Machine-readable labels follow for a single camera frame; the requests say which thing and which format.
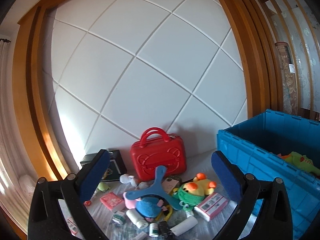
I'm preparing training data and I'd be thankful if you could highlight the large green frog plush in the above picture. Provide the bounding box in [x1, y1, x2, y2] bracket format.
[281, 152, 320, 176]

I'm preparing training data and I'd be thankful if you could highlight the pink tissue pack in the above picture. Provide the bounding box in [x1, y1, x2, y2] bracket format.
[100, 192, 125, 213]
[194, 192, 229, 222]

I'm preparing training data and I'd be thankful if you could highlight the red white cigarette box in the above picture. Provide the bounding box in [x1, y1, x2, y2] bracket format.
[66, 217, 79, 236]

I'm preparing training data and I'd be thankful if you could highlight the small red cube box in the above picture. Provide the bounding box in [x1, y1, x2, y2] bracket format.
[84, 200, 92, 206]

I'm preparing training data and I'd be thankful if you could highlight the black gift bag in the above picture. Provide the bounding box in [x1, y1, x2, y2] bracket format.
[80, 149, 128, 183]

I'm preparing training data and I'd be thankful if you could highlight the blue plastic storage crate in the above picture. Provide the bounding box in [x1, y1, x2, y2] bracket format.
[217, 109, 319, 239]

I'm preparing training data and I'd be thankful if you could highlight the yellow duck plush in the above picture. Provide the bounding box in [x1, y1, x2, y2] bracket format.
[182, 173, 217, 196]

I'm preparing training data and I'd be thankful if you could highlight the small green frog plush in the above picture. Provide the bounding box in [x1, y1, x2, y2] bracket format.
[172, 182, 204, 211]

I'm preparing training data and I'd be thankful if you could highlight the blue round plush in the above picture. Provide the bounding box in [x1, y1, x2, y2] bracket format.
[136, 196, 164, 218]

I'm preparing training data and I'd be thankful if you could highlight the black crumpled plastic bag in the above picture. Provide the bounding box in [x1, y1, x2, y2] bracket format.
[158, 221, 173, 239]

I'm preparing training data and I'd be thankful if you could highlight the red plastic toy suitcase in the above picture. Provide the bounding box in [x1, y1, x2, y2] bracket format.
[130, 127, 187, 181]

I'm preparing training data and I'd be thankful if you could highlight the rolled patterned carpet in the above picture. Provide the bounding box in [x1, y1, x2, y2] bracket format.
[275, 42, 298, 115]

